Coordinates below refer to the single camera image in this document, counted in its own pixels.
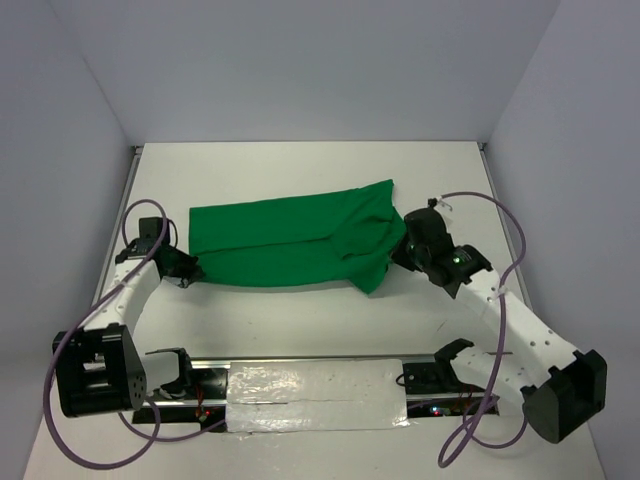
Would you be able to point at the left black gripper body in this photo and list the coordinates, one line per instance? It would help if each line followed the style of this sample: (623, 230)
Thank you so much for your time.
(184, 267)

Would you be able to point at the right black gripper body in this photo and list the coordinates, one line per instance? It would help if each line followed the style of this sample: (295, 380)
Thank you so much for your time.
(408, 255)

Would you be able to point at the green t shirt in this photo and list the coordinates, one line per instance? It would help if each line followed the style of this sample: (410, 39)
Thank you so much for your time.
(346, 235)

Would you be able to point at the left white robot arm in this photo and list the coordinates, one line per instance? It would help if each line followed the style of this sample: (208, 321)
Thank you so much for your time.
(100, 370)

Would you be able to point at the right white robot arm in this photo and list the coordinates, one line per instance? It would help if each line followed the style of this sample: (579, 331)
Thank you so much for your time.
(558, 387)

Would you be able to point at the silver tape patch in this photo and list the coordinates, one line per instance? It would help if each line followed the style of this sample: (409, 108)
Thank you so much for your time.
(283, 397)

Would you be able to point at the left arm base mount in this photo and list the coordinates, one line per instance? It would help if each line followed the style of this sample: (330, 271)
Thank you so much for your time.
(200, 395)

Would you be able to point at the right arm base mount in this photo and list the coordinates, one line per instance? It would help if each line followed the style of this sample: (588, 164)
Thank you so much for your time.
(434, 390)

